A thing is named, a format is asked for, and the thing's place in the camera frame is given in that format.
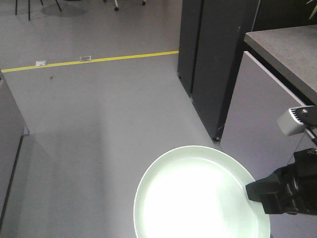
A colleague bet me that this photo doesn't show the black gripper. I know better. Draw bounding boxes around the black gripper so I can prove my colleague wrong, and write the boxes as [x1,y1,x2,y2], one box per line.
[246,148,317,215]

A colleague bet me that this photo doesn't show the light green round plate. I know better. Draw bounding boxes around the light green round plate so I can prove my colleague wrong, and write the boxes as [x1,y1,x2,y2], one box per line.
[133,145,270,238]

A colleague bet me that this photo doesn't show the dark tall cabinet panel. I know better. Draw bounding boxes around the dark tall cabinet panel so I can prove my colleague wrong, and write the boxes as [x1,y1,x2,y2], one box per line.
[177,0,260,141]

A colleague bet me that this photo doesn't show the black camera cable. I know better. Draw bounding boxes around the black camera cable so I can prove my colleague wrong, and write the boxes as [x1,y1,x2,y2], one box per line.
[306,126,317,147]

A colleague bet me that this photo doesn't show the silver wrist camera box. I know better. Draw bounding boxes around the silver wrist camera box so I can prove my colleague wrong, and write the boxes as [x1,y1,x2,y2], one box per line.
[277,106,317,136]

